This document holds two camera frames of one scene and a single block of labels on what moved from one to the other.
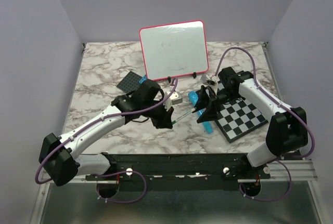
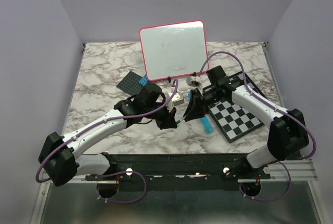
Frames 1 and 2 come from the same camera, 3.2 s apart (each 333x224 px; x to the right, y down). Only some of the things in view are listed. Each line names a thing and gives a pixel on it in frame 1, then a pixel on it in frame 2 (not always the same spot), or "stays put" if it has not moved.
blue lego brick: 143,78 stays put
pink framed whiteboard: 174,50 stays put
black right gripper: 203,101 to 195,109
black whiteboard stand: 194,74 stays put
